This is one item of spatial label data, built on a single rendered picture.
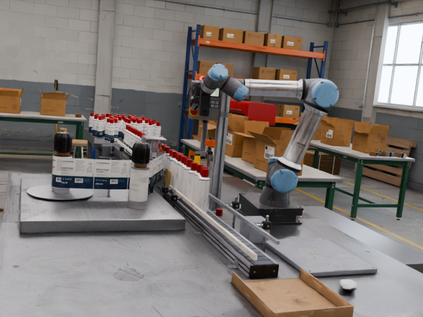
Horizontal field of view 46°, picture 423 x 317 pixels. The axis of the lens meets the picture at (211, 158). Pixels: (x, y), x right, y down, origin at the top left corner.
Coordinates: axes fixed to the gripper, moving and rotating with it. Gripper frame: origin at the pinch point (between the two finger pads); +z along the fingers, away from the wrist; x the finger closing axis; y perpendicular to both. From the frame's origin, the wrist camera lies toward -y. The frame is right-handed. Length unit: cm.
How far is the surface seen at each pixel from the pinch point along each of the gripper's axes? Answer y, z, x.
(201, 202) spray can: -47.8, -2.8, 1.7
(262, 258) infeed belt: -81, -49, -1
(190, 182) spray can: -34.8, 7.9, 2.1
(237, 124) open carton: 99, 219, -133
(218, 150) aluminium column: -18.4, 6.0, -13.6
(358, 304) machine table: -100, -72, -21
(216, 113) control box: -2.0, -2.1, -10.8
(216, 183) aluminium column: -32.7, 14.4, -14.0
